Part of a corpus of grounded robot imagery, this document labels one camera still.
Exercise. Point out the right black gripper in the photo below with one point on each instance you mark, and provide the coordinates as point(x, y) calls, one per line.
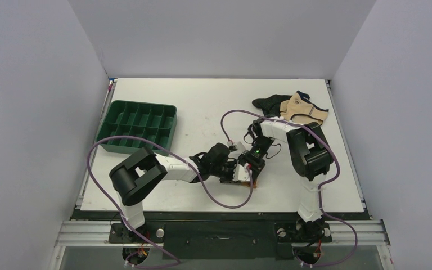
point(252, 166)

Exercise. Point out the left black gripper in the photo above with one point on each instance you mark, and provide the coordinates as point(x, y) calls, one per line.
point(230, 179)

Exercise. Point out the beige underwear with dark trim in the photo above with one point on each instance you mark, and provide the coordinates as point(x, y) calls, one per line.
point(299, 109)

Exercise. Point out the green compartment tray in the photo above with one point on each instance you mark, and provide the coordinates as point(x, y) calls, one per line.
point(152, 121)

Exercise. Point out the brown underwear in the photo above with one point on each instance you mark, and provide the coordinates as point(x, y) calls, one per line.
point(249, 184)

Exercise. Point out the black patterned underwear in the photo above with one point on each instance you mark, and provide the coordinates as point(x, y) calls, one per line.
point(270, 106)

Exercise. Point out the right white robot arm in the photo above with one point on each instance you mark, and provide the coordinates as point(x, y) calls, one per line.
point(310, 156)

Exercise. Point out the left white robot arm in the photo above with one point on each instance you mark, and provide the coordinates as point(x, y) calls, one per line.
point(136, 177)

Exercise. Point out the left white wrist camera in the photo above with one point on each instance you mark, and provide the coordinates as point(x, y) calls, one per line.
point(241, 173)

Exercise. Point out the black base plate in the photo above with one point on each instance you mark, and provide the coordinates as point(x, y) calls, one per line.
point(215, 235)

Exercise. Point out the aluminium frame rail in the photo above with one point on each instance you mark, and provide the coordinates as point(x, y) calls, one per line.
point(87, 234)

